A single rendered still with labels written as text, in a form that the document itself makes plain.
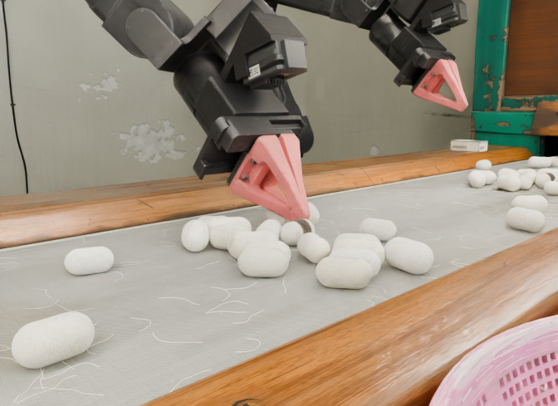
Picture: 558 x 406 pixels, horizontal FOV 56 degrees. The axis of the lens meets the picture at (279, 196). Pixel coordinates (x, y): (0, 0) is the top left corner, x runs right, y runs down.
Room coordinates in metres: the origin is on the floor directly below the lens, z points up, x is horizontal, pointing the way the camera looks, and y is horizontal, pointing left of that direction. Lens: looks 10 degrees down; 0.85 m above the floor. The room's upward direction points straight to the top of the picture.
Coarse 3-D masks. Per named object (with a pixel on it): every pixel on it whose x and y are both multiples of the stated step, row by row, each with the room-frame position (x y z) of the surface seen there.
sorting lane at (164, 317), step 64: (384, 192) 0.68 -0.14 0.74; (448, 192) 0.68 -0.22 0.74; (512, 192) 0.68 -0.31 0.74; (0, 256) 0.38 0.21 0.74; (64, 256) 0.38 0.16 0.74; (128, 256) 0.38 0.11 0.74; (192, 256) 0.38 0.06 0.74; (448, 256) 0.38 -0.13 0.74; (0, 320) 0.26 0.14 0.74; (128, 320) 0.26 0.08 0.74; (192, 320) 0.26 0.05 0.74; (256, 320) 0.26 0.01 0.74; (320, 320) 0.26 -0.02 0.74; (0, 384) 0.19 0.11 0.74; (64, 384) 0.19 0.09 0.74; (128, 384) 0.19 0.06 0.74
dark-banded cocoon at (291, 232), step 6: (294, 222) 0.41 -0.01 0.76; (282, 228) 0.40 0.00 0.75; (288, 228) 0.40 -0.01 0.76; (294, 228) 0.40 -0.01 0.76; (300, 228) 0.40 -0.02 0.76; (312, 228) 0.41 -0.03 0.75; (282, 234) 0.40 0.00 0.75; (288, 234) 0.40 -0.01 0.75; (294, 234) 0.40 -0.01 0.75; (300, 234) 0.40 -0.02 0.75; (282, 240) 0.40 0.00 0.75; (288, 240) 0.40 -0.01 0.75; (294, 240) 0.40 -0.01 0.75
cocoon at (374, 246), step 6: (342, 240) 0.35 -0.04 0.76; (348, 240) 0.35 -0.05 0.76; (354, 240) 0.35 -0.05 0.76; (360, 240) 0.35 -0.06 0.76; (366, 240) 0.35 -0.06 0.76; (372, 240) 0.35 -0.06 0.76; (336, 246) 0.34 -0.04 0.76; (342, 246) 0.34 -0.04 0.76; (348, 246) 0.34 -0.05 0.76; (354, 246) 0.34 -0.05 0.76; (360, 246) 0.34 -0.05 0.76; (366, 246) 0.34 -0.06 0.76; (372, 246) 0.34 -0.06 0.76; (378, 246) 0.34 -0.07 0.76; (378, 252) 0.34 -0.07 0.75; (384, 252) 0.34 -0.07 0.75
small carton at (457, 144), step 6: (456, 144) 1.03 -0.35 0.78; (462, 144) 1.03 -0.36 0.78; (468, 144) 1.02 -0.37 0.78; (474, 144) 1.01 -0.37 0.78; (480, 144) 1.00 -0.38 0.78; (486, 144) 1.02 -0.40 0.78; (462, 150) 1.03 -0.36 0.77; (468, 150) 1.02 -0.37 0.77; (474, 150) 1.01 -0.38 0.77; (480, 150) 1.00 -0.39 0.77; (486, 150) 1.02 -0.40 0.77
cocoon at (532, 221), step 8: (512, 208) 0.47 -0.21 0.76; (520, 208) 0.46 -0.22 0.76; (512, 216) 0.46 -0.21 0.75; (520, 216) 0.45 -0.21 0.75; (528, 216) 0.45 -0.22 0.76; (536, 216) 0.44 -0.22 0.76; (544, 216) 0.45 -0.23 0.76; (512, 224) 0.46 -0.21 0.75; (520, 224) 0.45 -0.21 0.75; (528, 224) 0.45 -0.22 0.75; (536, 224) 0.44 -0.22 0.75; (544, 224) 0.44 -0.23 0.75
